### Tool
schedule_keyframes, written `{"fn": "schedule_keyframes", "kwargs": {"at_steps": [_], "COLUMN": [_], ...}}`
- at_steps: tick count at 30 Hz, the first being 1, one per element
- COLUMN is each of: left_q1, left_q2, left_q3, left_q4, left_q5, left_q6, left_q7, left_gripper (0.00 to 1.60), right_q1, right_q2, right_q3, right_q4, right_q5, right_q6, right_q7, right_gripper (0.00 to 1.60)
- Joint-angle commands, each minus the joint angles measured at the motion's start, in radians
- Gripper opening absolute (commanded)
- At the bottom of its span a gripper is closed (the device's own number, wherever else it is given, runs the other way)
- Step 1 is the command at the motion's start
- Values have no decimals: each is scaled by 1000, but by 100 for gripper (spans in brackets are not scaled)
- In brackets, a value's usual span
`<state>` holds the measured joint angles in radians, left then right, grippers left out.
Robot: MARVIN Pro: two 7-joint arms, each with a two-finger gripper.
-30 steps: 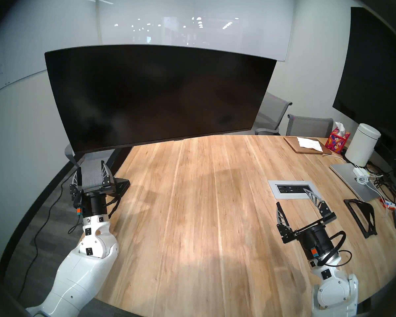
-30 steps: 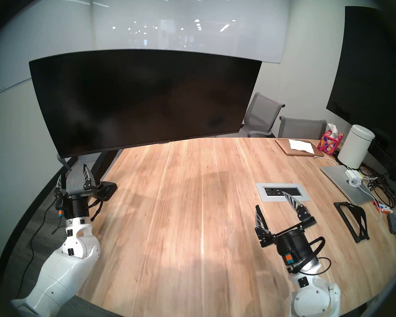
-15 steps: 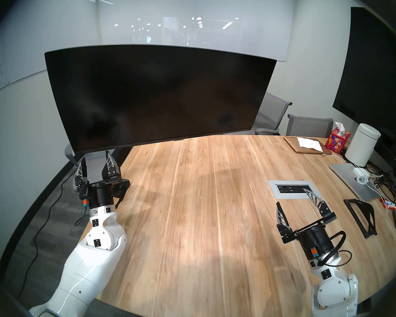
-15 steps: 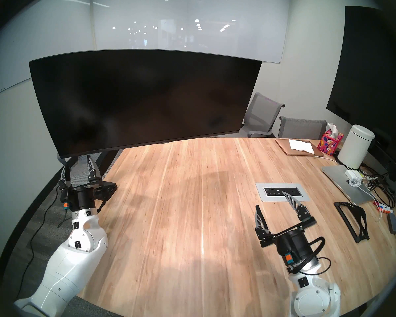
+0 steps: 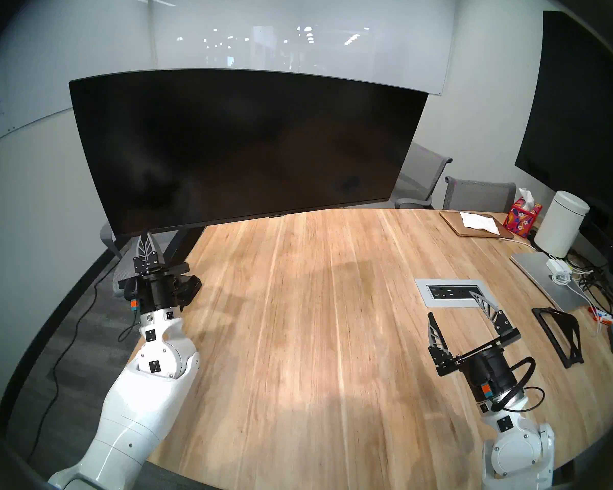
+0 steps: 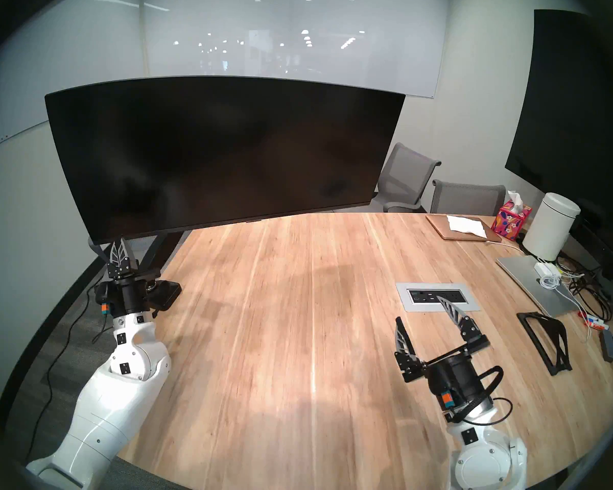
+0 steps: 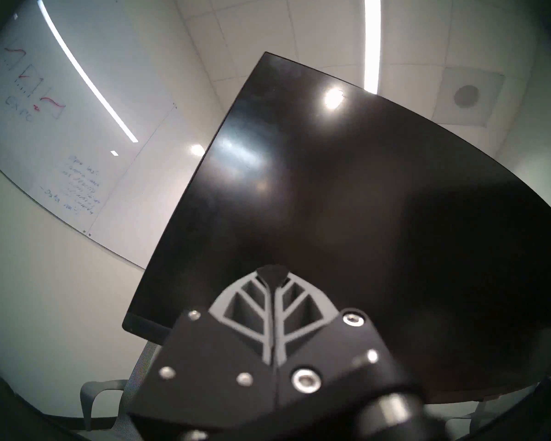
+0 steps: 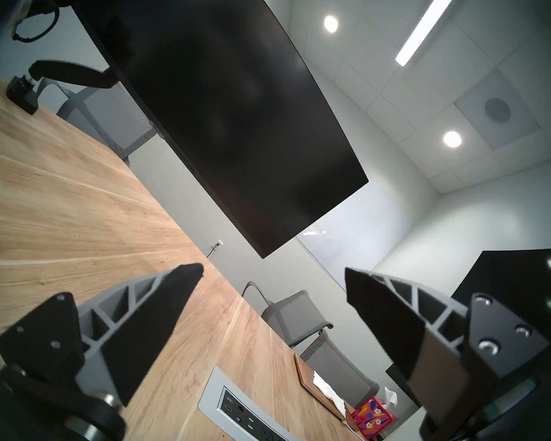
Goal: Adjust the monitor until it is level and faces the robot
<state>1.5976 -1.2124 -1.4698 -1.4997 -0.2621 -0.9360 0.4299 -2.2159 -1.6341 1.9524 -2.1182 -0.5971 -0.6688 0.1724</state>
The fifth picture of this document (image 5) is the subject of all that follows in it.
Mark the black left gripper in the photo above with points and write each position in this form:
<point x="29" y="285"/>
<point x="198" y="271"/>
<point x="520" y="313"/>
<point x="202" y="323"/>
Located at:
<point x="158" y="290"/>

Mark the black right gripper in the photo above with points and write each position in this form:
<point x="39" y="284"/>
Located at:
<point x="490" y="374"/>

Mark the black curved wide monitor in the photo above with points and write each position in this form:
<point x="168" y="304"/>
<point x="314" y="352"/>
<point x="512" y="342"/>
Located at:
<point x="245" y="147"/>

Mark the black monitor arm base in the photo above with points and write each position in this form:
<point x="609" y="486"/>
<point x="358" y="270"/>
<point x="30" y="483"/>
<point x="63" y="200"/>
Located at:
<point x="191" y="287"/>

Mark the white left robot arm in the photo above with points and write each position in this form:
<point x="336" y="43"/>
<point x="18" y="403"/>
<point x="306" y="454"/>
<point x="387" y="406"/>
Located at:
<point x="143" y="392"/>

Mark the grey mesh office chair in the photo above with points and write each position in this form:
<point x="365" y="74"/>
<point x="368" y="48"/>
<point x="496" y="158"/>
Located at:
<point x="107" y="239"/>
<point x="424" y="170"/>
<point x="477" y="195"/>

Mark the silver table outlet box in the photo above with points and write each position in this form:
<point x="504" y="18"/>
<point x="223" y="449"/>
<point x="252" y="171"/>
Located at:
<point x="424" y="295"/>

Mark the silver closed laptop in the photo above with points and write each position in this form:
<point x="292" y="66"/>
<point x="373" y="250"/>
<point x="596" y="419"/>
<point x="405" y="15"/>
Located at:
<point x="541" y="279"/>

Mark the black folding laptop stand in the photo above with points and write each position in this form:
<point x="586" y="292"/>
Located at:
<point x="572" y="348"/>

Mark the white power adapter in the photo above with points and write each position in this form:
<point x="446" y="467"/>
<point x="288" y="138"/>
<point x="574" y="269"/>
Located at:
<point x="558" y="267"/>

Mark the brown leather desk pad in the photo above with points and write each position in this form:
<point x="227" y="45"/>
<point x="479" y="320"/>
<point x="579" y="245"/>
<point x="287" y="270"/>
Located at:
<point x="452" y="224"/>

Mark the colourful floral tissue box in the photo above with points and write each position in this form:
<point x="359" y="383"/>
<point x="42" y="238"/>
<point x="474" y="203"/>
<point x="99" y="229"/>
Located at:
<point x="522" y="218"/>

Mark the white cylindrical canister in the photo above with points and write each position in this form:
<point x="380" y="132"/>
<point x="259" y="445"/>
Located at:
<point x="559" y="226"/>

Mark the glass whiteboard with writing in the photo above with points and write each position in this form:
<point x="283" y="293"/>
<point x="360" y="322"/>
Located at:
<point x="66" y="55"/>

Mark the glass whiteboard without writing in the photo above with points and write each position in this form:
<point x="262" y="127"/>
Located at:
<point x="388" y="40"/>

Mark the black wall television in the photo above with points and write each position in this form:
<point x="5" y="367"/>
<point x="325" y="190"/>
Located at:
<point x="577" y="111"/>

